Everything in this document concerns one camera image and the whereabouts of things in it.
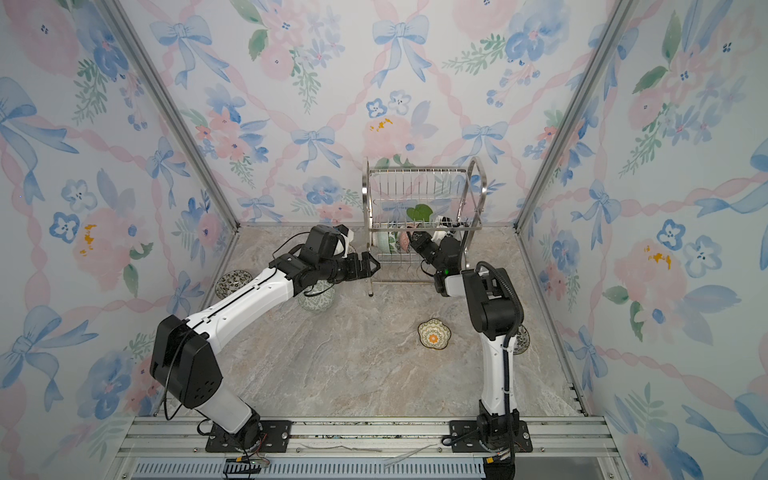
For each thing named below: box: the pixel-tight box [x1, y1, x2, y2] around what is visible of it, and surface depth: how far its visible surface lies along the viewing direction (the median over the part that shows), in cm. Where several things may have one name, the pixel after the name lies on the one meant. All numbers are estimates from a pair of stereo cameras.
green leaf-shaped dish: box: [406, 204, 433, 222], surface depth 88 cm
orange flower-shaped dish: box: [417, 318, 452, 350], surface depth 92 cm
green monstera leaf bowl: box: [388, 231, 401, 254], surface depth 101 cm
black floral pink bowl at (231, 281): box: [215, 270, 253, 299], surface depth 102 cm
